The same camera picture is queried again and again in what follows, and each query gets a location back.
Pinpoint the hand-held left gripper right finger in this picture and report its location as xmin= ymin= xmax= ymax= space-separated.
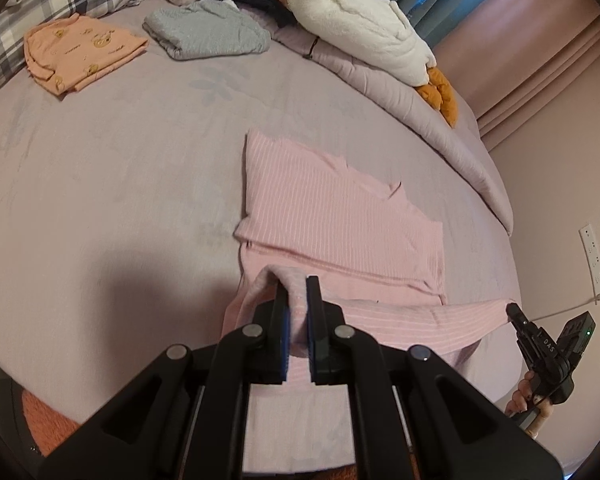
xmin=306 ymin=275 xmax=565 ymax=480

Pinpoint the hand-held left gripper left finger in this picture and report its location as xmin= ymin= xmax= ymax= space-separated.
xmin=37 ymin=276 xmax=292 ymax=480

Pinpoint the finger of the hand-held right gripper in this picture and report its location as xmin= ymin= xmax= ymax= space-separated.
xmin=506 ymin=303 xmax=541 ymax=346

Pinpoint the pink striped shirt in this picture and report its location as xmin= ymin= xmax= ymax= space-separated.
xmin=220 ymin=129 xmax=518 ymax=476

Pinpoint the person's right hand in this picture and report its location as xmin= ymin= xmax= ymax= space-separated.
xmin=505 ymin=370 xmax=553 ymax=441

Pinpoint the lilac bed sheet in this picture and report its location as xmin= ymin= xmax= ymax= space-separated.
xmin=0 ymin=35 xmax=526 ymax=471

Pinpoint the mustard plush cloth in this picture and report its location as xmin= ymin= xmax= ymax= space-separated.
xmin=414 ymin=66 xmax=460 ymax=126

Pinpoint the orange rug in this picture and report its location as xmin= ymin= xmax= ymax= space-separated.
xmin=20 ymin=387 xmax=361 ymax=480

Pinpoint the lilac comforter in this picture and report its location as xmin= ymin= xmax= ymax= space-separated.
xmin=140 ymin=0 xmax=515 ymax=237

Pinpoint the pink curtain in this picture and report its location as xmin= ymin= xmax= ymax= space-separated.
xmin=397 ymin=0 xmax=600 ymax=151

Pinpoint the grey folded garment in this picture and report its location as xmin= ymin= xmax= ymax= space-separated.
xmin=143 ymin=0 xmax=272 ymax=61

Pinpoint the white fluffy blanket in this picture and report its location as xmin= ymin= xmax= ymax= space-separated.
xmin=286 ymin=0 xmax=437 ymax=86

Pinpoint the teal curtain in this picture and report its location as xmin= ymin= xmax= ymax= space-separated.
xmin=380 ymin=0 xmax=486 ymax=46

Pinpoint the orange printed folded garment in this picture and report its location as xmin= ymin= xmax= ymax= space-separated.
xmin=24 ymin=15 xmax=150 ymax=97

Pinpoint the white cable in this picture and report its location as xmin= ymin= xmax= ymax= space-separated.
xmin=527 ymin=294 xmax=600 ymax=322

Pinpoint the white wall power strip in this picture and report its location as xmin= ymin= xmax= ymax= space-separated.
xmin=579 ymin=223 xmax=600 ymax=301

